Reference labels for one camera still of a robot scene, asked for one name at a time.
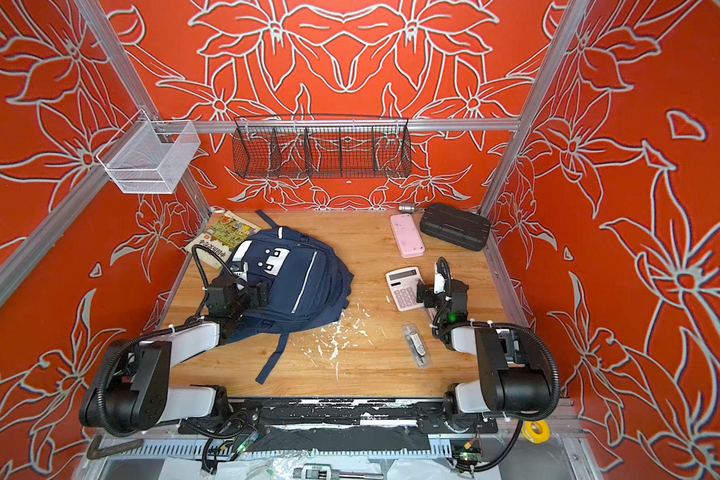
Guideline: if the clear plastic pen box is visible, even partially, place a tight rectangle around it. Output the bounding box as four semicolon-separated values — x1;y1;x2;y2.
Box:
402;324;431;369

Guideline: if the dark metal hex key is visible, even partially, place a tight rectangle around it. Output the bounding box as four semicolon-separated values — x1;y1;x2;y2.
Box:
86;434;144;460

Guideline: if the colourful illustrated history book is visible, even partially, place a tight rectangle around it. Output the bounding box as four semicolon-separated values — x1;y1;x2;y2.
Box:
184;211;261;261

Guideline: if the yellow tape roll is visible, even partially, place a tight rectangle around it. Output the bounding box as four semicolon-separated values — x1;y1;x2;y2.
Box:
521;420;551;444

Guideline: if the black hard case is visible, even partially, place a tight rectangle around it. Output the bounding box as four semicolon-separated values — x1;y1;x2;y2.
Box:
419;203;490;251

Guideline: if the navy blue student backpack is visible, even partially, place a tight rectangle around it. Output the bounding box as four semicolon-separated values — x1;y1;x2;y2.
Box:
218;210;353;384

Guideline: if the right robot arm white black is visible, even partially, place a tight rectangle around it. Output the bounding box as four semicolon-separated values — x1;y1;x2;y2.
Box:
416;257;562;422

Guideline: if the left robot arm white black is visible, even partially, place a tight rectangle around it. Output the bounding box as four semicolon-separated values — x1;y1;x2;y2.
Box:
79;259;268;439

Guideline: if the white wire mesh basket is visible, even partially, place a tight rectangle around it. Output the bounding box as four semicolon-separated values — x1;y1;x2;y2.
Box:
95;110;200;195

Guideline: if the black wire wall basket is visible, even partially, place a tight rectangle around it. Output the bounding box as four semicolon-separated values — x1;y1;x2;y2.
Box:
231;115;413;180

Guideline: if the small silver metal cylinder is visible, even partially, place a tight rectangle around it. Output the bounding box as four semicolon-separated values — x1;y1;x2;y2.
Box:
398;203;418;214

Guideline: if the pink calculator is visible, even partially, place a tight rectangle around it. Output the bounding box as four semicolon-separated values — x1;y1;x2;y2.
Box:
385;266;424;312

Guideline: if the pink pencil case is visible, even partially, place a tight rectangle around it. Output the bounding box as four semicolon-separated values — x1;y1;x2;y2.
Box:
389;213;426;258

